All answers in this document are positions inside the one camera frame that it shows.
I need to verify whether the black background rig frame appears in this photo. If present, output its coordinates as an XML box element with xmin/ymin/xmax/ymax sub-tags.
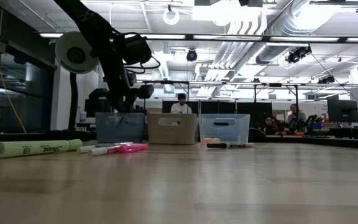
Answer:
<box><xmin>135</xmin><ymin>79</ymin><xmax>301</xmax><ymax>116</ymax></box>

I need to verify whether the yellow hanging cable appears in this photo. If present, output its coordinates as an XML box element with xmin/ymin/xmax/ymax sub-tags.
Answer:
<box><xmin>0</xmin><ymin>0</ymin><xmax>27</xmax><ymax>134</ymax></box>

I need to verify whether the smoky dark translucent bin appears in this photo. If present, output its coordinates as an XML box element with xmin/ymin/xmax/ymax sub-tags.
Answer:
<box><xmin>94</xmin><ymin>111</ymin><xmax>147</xmax><ymax>144</ymax></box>

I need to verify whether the silver ventilation duct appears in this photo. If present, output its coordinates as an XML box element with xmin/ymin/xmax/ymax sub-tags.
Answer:
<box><xmin>244</xmin><ymin>0</ymin><xmax>341</xmax><ymax>66</ymax></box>

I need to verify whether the pink highlighter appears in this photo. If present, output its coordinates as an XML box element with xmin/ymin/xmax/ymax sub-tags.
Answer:
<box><xmin>106</xmin><ymin>142</ymin><xmax>149</xmax><ymax>154</ymax></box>

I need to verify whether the person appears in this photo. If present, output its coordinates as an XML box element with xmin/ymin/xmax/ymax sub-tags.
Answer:
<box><xmin>286</xmin><ymin>103</ymin><xmax>308</xmax><ymax>125</ymax></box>
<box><xmin>261</xmin><ymin>116</ymin><xmax>280</xmax><ymax>133</ymax></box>
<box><xmin>170</xmin><ymin>92</ymin><xmax>193</xmax><ymax>114</ymax></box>

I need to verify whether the light green highlighter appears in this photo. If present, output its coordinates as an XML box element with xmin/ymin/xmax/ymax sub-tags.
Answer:
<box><xmin>0</xmin><ymin>139</ymin><xmax>83</xmax><ymax>159</ymax></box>

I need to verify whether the opaque light grey bin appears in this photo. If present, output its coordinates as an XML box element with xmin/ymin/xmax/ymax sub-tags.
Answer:
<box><xmin>147</xmin><ymin>112</ymin><xmax>199</xmax><ymax>146</ymax></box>

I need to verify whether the black desk lamp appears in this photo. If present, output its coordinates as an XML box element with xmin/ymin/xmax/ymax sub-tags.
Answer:
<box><xmin>48</xmin><ymin>30</ymin><xmax>99</xmax><ymax>141</ymax></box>

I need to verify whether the clear plastic bin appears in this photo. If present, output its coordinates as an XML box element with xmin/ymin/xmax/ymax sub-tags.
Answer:
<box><xmin>198</xmin><ymin>113</ymin><xmax>251</xmax><ymax>144</ymax></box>

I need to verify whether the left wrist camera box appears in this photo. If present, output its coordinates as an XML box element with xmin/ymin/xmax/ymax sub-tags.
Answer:
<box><xmin>122</xmin><ymin>33</ymin><xmax>153</xmax><ymax>65</ymax></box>

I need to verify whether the long LED light bar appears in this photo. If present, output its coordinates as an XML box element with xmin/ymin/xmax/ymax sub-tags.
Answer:
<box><xmin>39</xmin><ymin>32</ymin><xmax>358</xmax><ymax>44</ymax></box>

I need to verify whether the black computer monitor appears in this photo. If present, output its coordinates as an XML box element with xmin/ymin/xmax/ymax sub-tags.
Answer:
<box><xmin>327</xmin><ymin>98</ymin><xmax>358</xmax><ymax>123</ymax></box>
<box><xmin>84</xmin><ymin>98</ymin><xmax>116</xmax><ymax>118</ymax></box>

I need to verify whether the white ring light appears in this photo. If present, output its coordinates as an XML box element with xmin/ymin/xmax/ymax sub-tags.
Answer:
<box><xmin>162</xmin><ymin>8</ymin><xmax>181</xmax><ymax>26</ymax></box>

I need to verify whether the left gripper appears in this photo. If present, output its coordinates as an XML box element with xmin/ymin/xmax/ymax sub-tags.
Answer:
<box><xmin>88</xmin><ymin>62</ymin><xmax>155</xmax><ymax>113</ymax></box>

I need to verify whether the black and white marker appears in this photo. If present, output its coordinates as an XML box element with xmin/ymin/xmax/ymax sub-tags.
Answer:
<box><xmin>206</xmin><ymin>142</ymin><xmax>255</xmax><ymax>149</ymax></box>

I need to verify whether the black ceiling-mounted device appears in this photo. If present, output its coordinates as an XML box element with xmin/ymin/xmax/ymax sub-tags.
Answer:
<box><xmin>318</xmin><ymin>75</ymin><xmax>336</xmax><ymax>85</ymax></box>
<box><xmin>285</xmin><ymin>45</ymin><xmax>312</xmax><ymax>65</ymax></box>

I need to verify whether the red-capped white marker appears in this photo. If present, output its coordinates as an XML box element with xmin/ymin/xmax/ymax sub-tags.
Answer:
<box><xmin>87</xmin><ymin>146</ymin><xmax>121</xmax><ymax>157</ymax></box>

